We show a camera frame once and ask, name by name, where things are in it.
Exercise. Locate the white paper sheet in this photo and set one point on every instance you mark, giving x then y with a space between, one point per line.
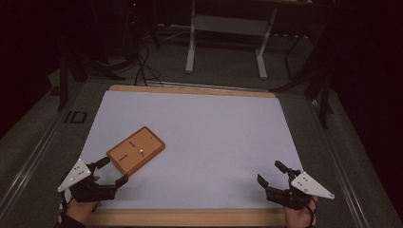
215 142

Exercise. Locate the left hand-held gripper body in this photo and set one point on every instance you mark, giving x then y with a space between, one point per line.
77 175

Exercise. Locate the person's right hand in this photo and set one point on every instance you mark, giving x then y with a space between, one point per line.
299 218

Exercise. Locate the black tripod stand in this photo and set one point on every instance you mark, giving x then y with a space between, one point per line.
323 101

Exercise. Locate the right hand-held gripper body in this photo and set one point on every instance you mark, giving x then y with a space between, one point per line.
309 186

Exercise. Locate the white metal stand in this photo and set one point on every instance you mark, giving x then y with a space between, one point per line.
229 25

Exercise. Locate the metal floor rail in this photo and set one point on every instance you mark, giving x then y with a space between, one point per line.
28 167
339 167

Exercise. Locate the person's left hand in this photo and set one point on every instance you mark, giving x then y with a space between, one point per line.
80 210

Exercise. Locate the black floor bracket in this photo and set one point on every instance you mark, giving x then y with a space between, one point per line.
76 117

